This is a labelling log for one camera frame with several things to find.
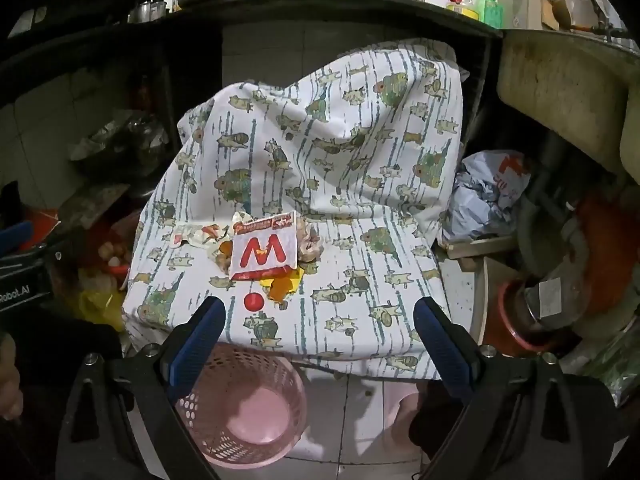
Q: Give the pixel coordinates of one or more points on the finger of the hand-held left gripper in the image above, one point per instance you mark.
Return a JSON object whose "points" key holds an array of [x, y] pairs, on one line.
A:
{"points": [[15, 239]]}

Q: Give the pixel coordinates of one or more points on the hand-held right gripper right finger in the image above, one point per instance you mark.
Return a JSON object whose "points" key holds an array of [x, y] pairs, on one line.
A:
{"points": [[445, 352]]}

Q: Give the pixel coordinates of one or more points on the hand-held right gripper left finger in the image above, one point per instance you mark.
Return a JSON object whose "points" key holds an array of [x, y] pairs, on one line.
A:
{"points": [[197, 347]]}

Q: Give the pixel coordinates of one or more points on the red bottle cap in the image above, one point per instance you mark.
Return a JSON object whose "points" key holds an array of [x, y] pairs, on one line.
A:
{"points": [[254, 301]]}

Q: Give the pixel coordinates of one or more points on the pink plastic basket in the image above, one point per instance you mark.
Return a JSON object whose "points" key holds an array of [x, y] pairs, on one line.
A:
{"points": [[250, 410]]}

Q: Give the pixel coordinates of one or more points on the white printed wrapper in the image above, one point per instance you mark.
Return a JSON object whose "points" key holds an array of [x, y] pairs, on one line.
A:
{"points": [[200, 235]]}

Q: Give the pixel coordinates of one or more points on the red and white snack packet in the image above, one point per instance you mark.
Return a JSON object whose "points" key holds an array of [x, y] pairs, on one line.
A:
{"points": [[262, 252]]}

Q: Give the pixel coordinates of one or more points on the yellow wrapper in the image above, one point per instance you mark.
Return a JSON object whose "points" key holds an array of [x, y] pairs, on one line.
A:
{"points": [[295, 280]]}

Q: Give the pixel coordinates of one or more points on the person's left hand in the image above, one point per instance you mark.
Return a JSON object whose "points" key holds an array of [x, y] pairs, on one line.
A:
{"points": [[9, 380]]}

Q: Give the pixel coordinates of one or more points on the red bucket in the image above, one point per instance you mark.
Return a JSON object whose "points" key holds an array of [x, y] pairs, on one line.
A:
{"points": [[505, 320]]}

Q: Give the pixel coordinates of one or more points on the pink plastic stool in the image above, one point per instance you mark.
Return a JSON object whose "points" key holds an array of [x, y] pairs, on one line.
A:
{"points": [[402, 410]]}

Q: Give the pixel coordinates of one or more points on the yellow plastic bag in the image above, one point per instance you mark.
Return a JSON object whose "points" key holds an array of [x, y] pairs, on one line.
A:
{"points": [[100, 307]]}

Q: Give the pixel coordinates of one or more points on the wooden board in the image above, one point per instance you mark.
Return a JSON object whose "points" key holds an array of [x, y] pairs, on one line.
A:
{"points": [[95, 202]]}

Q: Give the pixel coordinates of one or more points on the orange wrapper piece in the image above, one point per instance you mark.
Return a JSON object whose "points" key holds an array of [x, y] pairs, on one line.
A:
{"points": [[281, 291]]}

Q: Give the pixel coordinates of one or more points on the grey metal cylinder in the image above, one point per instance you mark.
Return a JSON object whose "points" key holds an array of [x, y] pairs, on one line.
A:
{"points": [[552, 297]]}

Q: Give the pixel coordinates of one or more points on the dark crumpled plastic bag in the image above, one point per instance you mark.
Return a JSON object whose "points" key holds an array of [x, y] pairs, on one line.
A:
{"points": [[120, 142]]}

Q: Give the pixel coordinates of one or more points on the crumpled beige tissue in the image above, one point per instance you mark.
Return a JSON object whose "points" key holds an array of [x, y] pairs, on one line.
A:
{"points": [[307, 242]]}

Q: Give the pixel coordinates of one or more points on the blue and white plastic bag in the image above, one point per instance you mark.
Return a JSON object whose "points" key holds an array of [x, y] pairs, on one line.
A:
{"points": [[480, 200]]}

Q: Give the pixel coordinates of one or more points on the green plastic bag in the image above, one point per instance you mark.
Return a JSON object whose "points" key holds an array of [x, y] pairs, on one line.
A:
{"points": [[620, 365]]}

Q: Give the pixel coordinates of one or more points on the animal printed white cloth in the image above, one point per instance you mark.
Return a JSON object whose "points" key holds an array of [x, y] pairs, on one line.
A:
{"points": [[350, 185]]}

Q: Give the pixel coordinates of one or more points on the beige sink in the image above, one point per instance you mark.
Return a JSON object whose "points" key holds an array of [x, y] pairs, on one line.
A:
{"points": [[565, 90]]}

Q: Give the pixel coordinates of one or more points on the green detergent bottle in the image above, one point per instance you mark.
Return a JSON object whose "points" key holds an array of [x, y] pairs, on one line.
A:
{"points": [[492, 10]]}

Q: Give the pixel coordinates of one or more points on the black stove counter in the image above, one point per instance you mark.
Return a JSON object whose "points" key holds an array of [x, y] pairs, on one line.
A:
{"points": [[300, 10]]}

